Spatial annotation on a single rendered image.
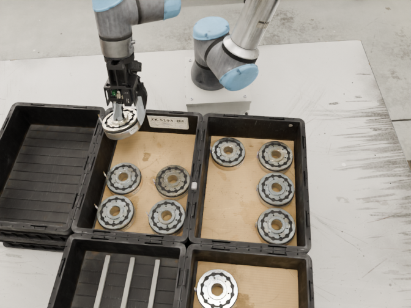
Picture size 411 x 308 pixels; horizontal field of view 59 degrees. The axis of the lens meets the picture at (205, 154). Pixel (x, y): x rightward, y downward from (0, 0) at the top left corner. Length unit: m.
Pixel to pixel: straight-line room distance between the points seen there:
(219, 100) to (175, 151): 0.27
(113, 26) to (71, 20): 2.25
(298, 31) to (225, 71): 1.75
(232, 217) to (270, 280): 0.19
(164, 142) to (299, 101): 0.57
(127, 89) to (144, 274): 0.48
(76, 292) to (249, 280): 0.45
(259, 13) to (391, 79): 1.74
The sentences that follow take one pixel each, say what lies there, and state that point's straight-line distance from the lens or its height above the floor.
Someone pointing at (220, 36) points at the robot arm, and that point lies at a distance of 1.18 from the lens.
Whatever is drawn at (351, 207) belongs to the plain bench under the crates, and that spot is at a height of 0.70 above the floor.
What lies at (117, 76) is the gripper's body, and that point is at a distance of 0.89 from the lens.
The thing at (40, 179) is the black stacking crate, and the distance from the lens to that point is 1.22.
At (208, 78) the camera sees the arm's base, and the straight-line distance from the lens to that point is 1.29.
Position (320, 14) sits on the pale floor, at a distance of 2.99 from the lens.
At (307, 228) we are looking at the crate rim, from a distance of 0.95.
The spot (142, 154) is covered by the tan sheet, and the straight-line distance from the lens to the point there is 1.16.
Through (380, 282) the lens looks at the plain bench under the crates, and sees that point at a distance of 1.22.
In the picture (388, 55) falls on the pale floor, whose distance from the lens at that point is 2.82.
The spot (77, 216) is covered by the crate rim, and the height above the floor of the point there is 0.93.
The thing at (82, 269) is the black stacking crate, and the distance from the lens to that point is 1.07.
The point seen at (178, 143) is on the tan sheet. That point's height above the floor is 0.83.
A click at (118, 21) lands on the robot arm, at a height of 1.29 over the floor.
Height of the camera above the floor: 1.80
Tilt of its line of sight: 59 degrees down
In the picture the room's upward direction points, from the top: 4 degrees counter-clockwise
